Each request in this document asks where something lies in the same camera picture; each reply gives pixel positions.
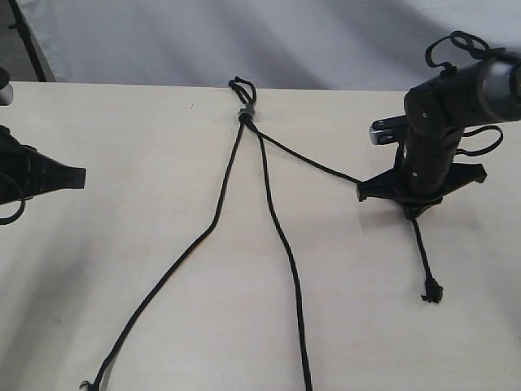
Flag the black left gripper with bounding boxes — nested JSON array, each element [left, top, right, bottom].
[[1, 125, 86, 204]]

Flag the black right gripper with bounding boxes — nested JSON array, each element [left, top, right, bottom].
[[357, 138, 487, 220]]

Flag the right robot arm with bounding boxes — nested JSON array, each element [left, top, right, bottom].
[[357, 58, 520, 219]]

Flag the black stand pole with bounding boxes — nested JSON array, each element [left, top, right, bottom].
[[7, 0, 48, 82]]

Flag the grey backdrop cloth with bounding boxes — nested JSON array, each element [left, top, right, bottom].
[[20, 1, 520, 90]]

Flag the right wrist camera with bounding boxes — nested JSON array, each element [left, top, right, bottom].
[[369, 115, 409, 145]]

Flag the black cable clamp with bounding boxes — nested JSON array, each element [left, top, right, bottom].
[[238, 104, 256, 123]]

